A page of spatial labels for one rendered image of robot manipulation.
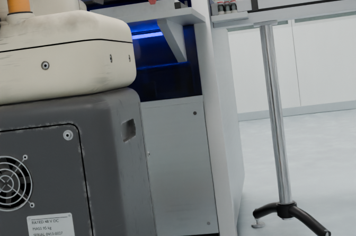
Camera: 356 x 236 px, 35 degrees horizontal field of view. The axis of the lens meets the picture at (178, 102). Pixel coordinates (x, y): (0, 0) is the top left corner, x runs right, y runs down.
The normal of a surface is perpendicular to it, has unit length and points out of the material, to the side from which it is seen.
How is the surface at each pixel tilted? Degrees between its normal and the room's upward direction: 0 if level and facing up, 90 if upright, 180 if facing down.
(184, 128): 90
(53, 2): 82
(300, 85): 90
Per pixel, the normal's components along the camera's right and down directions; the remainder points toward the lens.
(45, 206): -0.15, 0.08
